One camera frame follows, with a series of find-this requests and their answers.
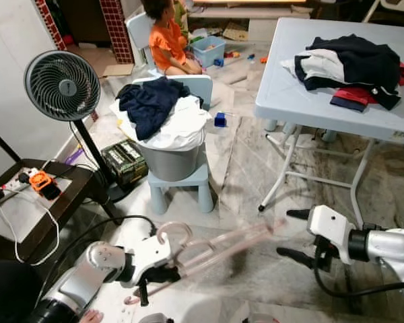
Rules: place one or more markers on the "clear pink plastic hanger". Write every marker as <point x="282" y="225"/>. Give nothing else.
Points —
<point x="236" y="243"/>

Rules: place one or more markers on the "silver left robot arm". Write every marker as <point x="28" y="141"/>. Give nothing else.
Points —
<point x="97" y="262"/>

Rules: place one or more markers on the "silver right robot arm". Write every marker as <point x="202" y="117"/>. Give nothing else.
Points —
<point x="390" y="245"/>

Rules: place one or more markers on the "grey robot left leg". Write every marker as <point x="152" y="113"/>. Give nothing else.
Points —
<point x="156" y="318"/>

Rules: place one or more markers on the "person's bare foot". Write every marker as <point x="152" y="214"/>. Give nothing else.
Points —
<point x="92" y="316"/>

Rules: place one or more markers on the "grey metal bucket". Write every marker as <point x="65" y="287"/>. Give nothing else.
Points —
<point x="168" y="165"/>

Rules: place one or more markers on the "dark green printed box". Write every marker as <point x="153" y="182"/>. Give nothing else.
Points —
<point x="124" y="165"/>

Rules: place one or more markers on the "dark brown side table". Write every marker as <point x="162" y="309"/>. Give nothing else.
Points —
<point x="77" y="185"/>

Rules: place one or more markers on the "small blue box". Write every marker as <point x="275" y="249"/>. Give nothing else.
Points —
<point x="220" y="120"/>

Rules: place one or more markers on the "light blue folding table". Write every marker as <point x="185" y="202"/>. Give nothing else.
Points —
<point x="289" y="91"/>

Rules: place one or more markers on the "red garment with navy hem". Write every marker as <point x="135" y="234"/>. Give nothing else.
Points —
<point x="355" y="94"/>

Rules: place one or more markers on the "purple plastic item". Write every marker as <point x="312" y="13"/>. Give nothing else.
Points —
<point x="74" y="157"/>

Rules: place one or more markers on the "orange and black device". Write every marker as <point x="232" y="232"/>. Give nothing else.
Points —
<point x="40" y="180"/>

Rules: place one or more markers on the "large white garment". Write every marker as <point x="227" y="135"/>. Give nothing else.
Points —
<point x="182" y="124"/>

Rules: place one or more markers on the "white folded garment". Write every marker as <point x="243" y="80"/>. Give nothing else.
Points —
<point x="323" y="66"/>

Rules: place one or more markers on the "white power strip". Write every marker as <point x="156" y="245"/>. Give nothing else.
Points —
<point x="15" y="188"/>

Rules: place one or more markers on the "light blue child chair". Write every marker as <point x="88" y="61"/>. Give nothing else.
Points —
<point x="200" y="87"/>

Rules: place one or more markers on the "black garment with white trim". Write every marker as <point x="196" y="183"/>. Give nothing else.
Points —
<point x="363" y="64"/>

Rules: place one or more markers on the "blue plastic bin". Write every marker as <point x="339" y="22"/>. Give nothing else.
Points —
<point x="209" y="52"/>

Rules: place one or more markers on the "brown cardboard sheet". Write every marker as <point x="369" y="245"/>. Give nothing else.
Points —
<point x="118" y="70"/>

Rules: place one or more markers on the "grey standing fan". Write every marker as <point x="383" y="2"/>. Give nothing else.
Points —
<point x="62" y="86"/>

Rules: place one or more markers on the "child in orange shirt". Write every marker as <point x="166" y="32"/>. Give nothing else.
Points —
<point x="167" y="44"/>

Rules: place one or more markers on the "white plastic chair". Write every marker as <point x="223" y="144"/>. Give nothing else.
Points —
<point x="138" y="30"/>

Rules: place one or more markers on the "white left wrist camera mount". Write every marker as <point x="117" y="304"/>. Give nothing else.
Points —
<point x="151" y="254"/>

